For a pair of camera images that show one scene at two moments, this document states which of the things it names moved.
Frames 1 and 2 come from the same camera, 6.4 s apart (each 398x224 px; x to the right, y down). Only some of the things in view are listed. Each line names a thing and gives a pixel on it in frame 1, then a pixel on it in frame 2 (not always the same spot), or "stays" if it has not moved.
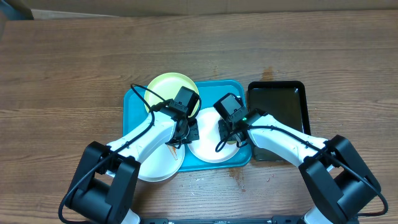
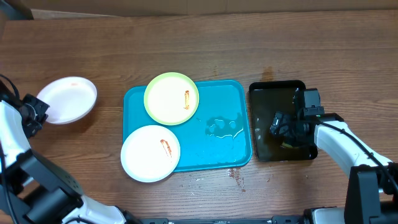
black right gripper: (227, 130) → (287, 132)
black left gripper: (193, 135) → (35, 101)
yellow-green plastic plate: (168, 86) stays
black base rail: (224, 220) stays
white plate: (204, 149) → (70, 99)
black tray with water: (285, 101) stays
